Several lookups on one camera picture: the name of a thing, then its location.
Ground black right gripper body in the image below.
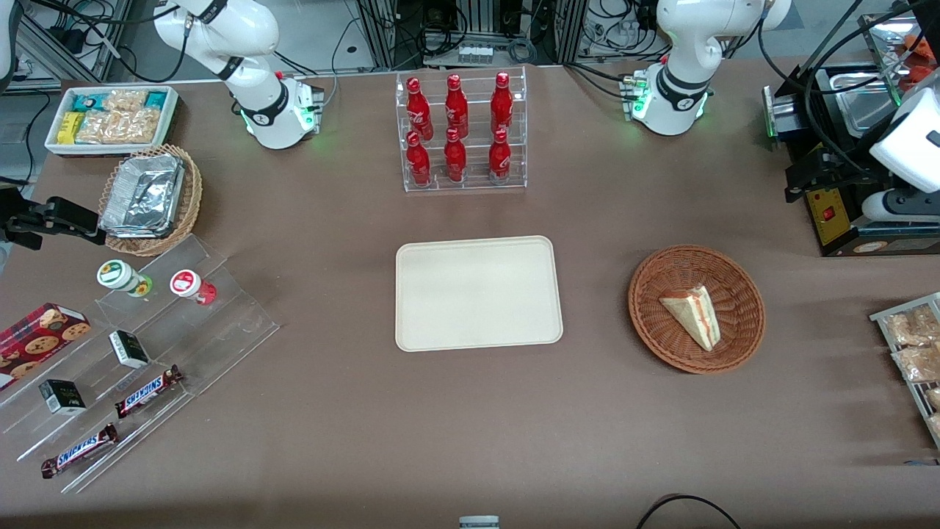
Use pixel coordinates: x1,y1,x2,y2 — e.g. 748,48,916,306
0,187,51,251

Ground triangular sandwich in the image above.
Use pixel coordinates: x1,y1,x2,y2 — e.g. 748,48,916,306
659,285,723,352

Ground light wicker basket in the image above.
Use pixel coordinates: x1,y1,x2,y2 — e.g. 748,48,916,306
98,144,203,257

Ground brown wicker basket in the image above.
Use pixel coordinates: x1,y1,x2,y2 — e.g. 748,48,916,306
628,245,767,375

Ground cream plastic tray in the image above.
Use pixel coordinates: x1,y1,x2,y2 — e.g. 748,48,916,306
395,235,564,353

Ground black food warmer cabinet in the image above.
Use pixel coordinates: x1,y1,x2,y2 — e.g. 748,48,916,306
762,13,940,258

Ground green lid cup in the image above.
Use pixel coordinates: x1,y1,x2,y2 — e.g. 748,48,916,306
97,259,153,298

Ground stacked foil trays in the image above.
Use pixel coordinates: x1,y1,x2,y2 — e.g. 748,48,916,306
99,153,186,239

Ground clear cracker bag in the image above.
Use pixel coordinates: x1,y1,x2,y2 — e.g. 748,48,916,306
77,109,161,145
103,90,148,113

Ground red cookie box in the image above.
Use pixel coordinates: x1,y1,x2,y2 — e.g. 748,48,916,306
0,303,92,392

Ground red lid cup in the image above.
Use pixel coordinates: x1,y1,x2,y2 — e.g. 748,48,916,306
170,270,217,306

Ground white snack bin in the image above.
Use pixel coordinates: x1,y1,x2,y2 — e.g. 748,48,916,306
44,85,180,159

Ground small black box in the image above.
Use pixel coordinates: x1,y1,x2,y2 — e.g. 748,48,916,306
39,379,87,416
109,330,151,370

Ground clear acrylic stepped display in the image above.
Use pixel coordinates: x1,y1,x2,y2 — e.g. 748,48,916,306
0,234,281,494

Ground Snickers bar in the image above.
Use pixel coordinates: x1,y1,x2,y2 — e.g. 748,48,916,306
40,423,119,480
114,365,184,420

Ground red cola bottle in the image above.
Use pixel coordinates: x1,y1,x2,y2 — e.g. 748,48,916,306
488,129,513,182
405,131,432,186
490,71,514,137
406,76,434,140
444,128,468,183
444,73,469,139

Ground clear acrylic bottle rack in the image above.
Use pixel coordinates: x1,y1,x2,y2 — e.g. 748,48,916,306
395,66,528,193

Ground grey wire rack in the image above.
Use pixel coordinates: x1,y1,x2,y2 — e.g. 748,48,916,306
869,292,940,450

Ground black looped cable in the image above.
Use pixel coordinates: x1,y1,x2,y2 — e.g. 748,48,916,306
635,494,742,529

